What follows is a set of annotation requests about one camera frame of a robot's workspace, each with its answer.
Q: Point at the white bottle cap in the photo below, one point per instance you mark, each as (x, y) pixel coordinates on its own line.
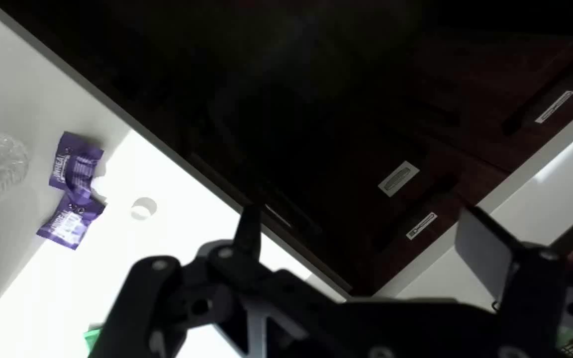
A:
(144, 208)

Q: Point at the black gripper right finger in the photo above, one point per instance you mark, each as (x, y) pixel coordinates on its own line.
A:
(492, 250)

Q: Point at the green crumpled packet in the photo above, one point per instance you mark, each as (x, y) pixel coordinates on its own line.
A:
(92, 339)

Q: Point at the white drawer label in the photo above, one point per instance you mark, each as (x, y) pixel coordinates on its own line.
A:
(399, 178)
(554, 106)
(421, 226)

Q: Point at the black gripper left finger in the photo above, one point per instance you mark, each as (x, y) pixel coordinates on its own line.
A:
(247, 232)

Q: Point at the dark wood cabinet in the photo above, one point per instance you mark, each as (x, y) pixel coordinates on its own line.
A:
(299, 100)

